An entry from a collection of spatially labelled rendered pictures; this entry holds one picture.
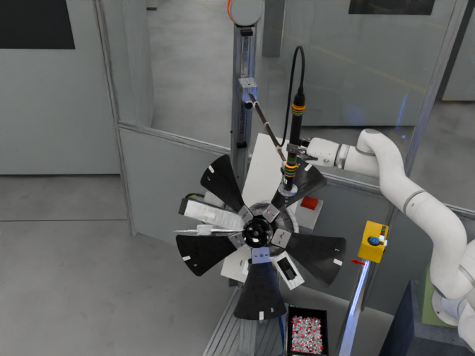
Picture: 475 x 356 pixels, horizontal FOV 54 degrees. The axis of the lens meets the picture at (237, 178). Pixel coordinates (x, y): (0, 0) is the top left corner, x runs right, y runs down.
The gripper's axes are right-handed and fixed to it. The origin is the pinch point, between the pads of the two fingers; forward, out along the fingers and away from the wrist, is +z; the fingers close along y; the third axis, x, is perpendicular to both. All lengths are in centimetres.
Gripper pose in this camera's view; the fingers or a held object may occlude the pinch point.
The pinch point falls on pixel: (293, 145)
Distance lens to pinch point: 164.6
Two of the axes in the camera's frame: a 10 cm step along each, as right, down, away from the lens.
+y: 3.6, -5.8, 7.3
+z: -9.3, -2.5, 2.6
